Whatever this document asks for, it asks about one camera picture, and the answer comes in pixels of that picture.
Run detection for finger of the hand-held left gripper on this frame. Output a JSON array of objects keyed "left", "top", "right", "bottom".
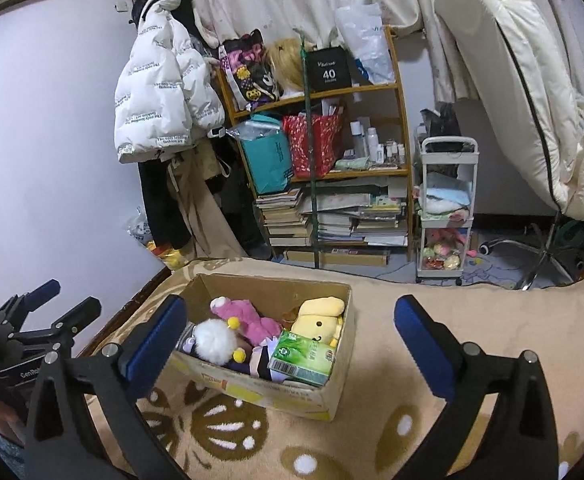
[
  {"left": 0, "top": 279, "right": 62, "bottom": 333},
  {"left": 12, "top": 296, "right": 103, "bottom": 356}
]

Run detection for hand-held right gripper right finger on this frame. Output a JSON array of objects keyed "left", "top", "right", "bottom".
[{"left": 393, "top": 294, "right": 560, "bottom": 480}]

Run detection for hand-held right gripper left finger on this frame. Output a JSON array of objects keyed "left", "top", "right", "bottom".
[{"left": 24, "top": 294, "right": 190, "bottom": 480}]

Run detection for black white fluffy plush keychain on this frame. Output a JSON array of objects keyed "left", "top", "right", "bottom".
[{"left": 192, "top": 319, "right": 249, "bottom": 365}]

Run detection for pink plush toy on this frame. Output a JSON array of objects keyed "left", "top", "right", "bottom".
[{"left": 209, "top": 296, "right": 283, "bottom": 346}]

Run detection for yellow plush toy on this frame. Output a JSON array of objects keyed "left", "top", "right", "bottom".
[{"left": 291, "top": 297, "right": 347, "bottom": 348}]

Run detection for green tissue packet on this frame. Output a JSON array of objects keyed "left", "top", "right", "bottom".
[{"left": 267, "top": 330, "right": 339, "bottom": 387}]

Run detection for printed cardboard box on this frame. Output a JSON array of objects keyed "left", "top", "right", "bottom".
[{"left": 169, "top": 272, "right": 357, "bottom": 422}]

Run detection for heap of small plush toys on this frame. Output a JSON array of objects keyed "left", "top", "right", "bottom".
[{"left": 421, "top": 227, "right": 474, "bottom": 275}]

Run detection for beige patterned round rug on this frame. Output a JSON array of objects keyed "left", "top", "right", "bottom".
[{"left": 79, "top": 257, "right": 584, "bottom": 480}]

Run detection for clear snack bag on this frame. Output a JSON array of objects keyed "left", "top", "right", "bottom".
[{"left": 126, "top": 207, "right": 189, "bottom": 271}]

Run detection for beige hanging trousers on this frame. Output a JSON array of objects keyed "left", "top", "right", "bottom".
[{"left": 166, "top": 147, "right": 249, "bottom": 261}]

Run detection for white rolling cart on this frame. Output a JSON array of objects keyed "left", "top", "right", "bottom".
[{"left": 414, "top": 135, "right": 480, "bottom": 287}]

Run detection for black hanging trousers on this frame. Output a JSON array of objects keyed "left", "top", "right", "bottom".
[{"left": 138, "top": 157, "right": 193, "bottom": 252}]

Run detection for folded towels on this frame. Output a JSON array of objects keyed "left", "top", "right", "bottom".
[{"left": 418, "top": 172, "right": 474, "bottom": 222}]

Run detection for pile of books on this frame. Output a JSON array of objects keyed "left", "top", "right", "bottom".
[{"left": 255, "top": 180, "right": 411, "bottom": 267}]

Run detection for green pole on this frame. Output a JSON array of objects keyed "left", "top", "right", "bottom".
[{"left": 298, "top": 31, "right": 323, "bottom": 269}]

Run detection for row of cosmetic bottles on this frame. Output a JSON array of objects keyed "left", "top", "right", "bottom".
[{"left": 348, "top": 116, "right": 409, "bottom": 166}]

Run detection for wooden shelf unit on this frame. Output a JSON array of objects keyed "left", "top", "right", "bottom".
[{"left": 216, "top": 24, "right": 417, "bottom": 267}]

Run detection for teal paper bag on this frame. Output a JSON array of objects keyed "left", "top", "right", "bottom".
[{"left": 236, "top": 113, "right": 294, "bottom": 196}]

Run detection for black bag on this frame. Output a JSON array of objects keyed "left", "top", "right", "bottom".
[{"left": 418, "top": 102, "right": 477, "bottom": 155}]

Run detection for red gift bag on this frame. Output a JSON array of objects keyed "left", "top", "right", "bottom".
[{"left": 282, "top": 111, "right": 345, "bottom": 179}]

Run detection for white puffer jacket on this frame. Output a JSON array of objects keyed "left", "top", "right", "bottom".
[{"left": 113, "top": 0, "right": 227, "bottom": 163}]

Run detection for white padded chair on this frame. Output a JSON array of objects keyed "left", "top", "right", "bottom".
[{"left": 434, "top": 0, "right": 584, "bottom": 292}]

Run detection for printed tote bag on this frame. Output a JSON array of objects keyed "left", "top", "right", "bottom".
[{"left": 218, "top": 29, "right": 283, "bottom": 112}]

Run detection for black printed box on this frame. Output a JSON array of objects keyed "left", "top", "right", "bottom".
[{"left": 304, "top": 46, "right": 353, "bottom": 92}]

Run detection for blonde wig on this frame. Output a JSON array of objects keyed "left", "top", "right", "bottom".
[{"left": 263, "top": 37, "right": 307, "bottom": 95}]

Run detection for clear plastic bag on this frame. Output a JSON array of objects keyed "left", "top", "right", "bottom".
[{"left": 334, "top": 2, "right": 397, "bottom": 87}]

